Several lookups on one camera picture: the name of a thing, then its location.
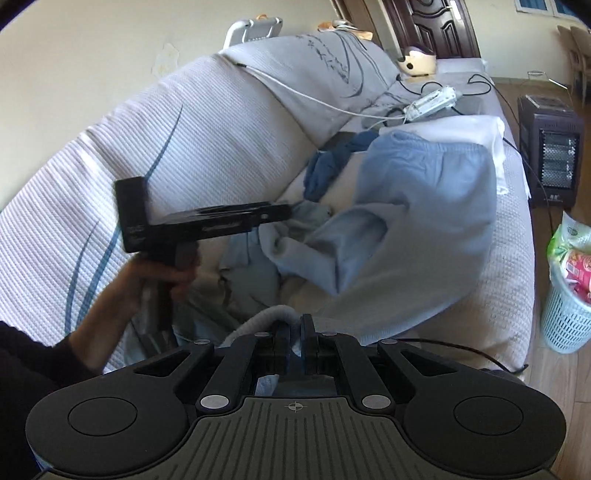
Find cream and black toy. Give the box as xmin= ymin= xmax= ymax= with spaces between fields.
xmin=398 ymin=46 xmax=438 ymax=78

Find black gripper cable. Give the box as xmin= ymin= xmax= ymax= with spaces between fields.
xmin=396 ymin=338 xmax=530 ymax=374

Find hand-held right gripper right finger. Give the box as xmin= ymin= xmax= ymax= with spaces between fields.
xmin=300 ymin=314 xmax=460 ymax=412

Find white fleece shirt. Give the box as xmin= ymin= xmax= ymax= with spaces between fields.
xmin=379 ymin=114 xmax=509 ymax=195

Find dark electric heater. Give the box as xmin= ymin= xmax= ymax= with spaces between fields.
xmin=517 ymin=93 xmax=581 ymax=209

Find patterned white pillow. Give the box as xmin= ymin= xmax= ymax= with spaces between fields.
xmin=219 ymin=31 xmax=402 ymax=139

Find person's left forearm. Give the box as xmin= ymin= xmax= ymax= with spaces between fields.
xmin=0 ymin=284 xmax=134 ymax=469

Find dark wooden door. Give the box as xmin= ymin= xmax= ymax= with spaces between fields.
xmin=382 ymin=0 xmax=482 ymax=61

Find light blue plastic basket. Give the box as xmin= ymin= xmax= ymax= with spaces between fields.
xmin=540 ymin=258 xmax=591 ymax=355

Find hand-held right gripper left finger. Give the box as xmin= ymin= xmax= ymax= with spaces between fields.
xmin=134 ymin=315 xmax=302 ymax=415

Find light blue sweatpants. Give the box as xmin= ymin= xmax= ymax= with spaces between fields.
xmin=228 ymin=130 xmax=498 ymax=400

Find pink food container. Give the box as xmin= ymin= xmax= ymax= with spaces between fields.
xmin=566 ymin=251 xmax=591 ymax=292

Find light blue fleece garment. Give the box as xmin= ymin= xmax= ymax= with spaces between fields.
xmin=217 ymin=200 xmax=335 ymax=324

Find person's left hand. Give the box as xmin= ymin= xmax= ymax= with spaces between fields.
xmin=107 ymin=254 xmax=201 ymax=315

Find dark blue garment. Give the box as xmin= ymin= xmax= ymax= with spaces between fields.
xmin=303 ymin=130 xmax=380 ymax=202

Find beige dining chair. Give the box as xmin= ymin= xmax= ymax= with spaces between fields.
xmin=556 ymin=24 xmax=591 ymax=100

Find white cable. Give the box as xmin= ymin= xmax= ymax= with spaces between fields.
xmin=239 ymin=61 xmax=413 ymax=118

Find white power strip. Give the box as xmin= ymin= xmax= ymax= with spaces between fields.
xmin=405 ymin=89 xmax=463 ymax=123

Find window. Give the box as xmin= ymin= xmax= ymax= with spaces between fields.
xmin=517 ymin=0 xmax=560 ymax=17

